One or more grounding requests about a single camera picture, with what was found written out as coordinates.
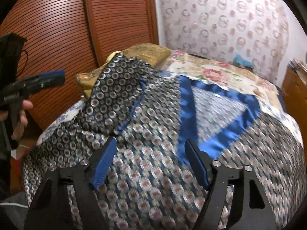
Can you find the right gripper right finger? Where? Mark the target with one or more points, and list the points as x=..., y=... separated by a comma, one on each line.
x=200, y=163

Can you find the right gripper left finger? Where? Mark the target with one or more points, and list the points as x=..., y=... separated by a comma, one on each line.
x=101, y=161

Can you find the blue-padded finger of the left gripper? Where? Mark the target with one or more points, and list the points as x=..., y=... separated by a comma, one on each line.
x=54, y=74

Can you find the navy patterned silk garment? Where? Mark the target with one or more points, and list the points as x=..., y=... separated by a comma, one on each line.
x=259, y=173

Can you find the person's left hand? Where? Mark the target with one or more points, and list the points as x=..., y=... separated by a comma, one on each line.
x=21, y=123

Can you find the blue floral white blanket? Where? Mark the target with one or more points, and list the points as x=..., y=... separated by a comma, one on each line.
x=65, y=117

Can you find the pink floral bedspread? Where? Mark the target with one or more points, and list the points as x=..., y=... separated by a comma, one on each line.
x=224, y=75

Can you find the blue item behind bed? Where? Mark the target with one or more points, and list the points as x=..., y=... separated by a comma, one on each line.
x=242, y=63

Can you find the wooden sideboard cabinet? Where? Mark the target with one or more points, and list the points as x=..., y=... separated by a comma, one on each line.
x=294, y=94

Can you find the clutter pile on cabinet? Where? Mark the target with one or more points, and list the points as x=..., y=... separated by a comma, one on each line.
x=298, y=66

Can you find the circle patterned sheer curtain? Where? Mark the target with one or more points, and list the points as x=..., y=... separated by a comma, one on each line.
x=251, y=31

